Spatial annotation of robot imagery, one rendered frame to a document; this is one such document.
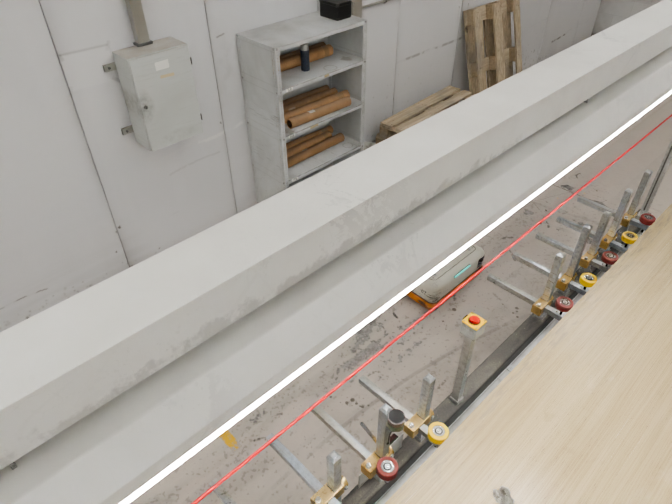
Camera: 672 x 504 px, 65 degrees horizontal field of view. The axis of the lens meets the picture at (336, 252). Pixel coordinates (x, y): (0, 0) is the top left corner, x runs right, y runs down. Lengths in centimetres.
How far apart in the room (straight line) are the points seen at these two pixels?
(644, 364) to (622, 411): 30
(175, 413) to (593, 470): 195
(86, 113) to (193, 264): 329
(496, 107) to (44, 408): 58
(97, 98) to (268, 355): 330
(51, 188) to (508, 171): 333
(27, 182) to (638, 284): 349
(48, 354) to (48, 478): 9
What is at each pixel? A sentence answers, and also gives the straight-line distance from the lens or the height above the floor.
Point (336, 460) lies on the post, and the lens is 182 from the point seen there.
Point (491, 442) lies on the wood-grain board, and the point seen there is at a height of 90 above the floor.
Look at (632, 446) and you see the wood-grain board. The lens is 241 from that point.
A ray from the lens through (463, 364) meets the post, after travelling 232.
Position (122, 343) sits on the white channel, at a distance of 42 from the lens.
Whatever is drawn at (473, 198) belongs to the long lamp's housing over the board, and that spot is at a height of 238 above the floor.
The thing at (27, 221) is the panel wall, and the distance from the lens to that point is 386.
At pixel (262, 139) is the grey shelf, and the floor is 80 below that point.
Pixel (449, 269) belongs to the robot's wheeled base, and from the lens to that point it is 380.
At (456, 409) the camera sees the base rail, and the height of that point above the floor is 70.
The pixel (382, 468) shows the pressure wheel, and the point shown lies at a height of 90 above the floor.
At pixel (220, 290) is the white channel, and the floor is 245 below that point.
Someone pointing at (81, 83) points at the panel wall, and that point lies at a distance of 366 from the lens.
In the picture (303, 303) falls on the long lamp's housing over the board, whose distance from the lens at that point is 52.
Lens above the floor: 275
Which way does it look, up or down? 40 degrees down
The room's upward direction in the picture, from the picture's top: 1 degrees counter-clockwise
